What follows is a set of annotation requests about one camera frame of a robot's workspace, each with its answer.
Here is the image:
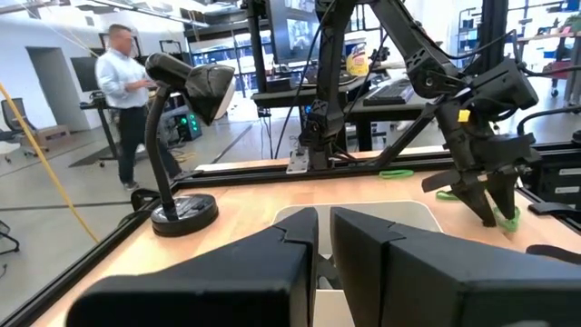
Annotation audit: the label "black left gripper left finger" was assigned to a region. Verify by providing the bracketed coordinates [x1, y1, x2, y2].
[65, 206, 320, 327]

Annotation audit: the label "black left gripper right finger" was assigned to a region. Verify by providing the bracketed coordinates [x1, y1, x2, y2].
[330, 206, 581, 327]

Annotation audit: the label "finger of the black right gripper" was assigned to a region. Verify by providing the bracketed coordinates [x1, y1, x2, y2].
[486, 168, 521, 222]
[453, 179, 498, 228]

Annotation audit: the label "white plastic bin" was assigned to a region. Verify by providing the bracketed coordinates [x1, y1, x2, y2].
[271, 199, 444, 327]

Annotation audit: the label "red storage bin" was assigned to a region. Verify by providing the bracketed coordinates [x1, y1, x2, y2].
[542, 61, 574, 81]

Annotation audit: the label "black table clamp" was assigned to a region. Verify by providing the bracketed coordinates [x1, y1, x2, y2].
[528, 202, 581, 217]

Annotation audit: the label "black box white labels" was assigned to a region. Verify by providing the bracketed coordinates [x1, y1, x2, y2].
[521, 149, 581, 205]

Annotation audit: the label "black gooseneck desk lamp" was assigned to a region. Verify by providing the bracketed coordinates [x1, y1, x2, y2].
[143, 52, 237, 238]

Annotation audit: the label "black keyboard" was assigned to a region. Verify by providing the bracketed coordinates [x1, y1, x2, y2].
[362, 79, 415, 107]

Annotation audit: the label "wooden-top side table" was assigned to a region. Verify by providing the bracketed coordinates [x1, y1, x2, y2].
[517, 31, 581, 105]

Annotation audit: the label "yellow wipes container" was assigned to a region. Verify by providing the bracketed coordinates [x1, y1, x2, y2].
[345, 41, 369, 77]

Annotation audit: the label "computer tower green lights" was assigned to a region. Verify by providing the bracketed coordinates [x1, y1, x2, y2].
[174, 111, 203, 142]

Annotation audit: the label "green potted plant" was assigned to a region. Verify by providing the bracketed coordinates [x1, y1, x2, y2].
[561, 12, 581, 34]

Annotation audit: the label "black computer desk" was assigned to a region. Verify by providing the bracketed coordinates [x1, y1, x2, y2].
[251, 67, 437, 154]

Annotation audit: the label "dark floor mat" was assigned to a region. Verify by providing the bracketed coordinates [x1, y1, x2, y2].
[67, 144, 151, 168]

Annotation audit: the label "black standing desk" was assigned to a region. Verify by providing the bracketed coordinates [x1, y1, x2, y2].
[79, 90, 122, 167]

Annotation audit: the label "black computer monitor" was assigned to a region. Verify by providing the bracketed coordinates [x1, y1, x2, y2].
[265, 0, 323, 67]

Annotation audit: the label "black chair base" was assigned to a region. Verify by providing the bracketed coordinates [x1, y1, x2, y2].
[0, 220, 22, 255]

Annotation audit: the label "cardboard box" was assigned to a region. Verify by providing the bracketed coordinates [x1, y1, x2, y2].
[34, 124, 72, 147]

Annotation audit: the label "black monitor pole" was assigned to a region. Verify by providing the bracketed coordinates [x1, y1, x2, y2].
[247, 0, 269, 94]

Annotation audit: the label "person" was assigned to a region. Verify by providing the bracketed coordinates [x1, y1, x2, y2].
[94, 23, 192, 192]

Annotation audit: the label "black desk monitor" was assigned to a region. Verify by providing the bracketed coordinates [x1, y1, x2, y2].
[70, 56, 99, 92]

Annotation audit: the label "grey office chair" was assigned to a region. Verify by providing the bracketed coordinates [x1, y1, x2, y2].
[0, 97, 40, 164]

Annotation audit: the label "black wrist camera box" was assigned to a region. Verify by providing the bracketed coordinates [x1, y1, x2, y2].
[467, 57, 540, 123]

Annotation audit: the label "black vertical frame post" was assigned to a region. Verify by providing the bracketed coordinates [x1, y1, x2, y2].
[478, 0, 509, 76]

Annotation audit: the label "black lamp cable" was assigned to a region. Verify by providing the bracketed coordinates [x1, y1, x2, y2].
[130, 188, 160, 213]

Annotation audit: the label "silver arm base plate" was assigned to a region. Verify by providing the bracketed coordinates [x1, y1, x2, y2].
[285, 147, 310, 175]

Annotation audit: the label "yellow cable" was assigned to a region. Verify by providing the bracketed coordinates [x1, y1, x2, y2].
[0, 81, 100, 244]

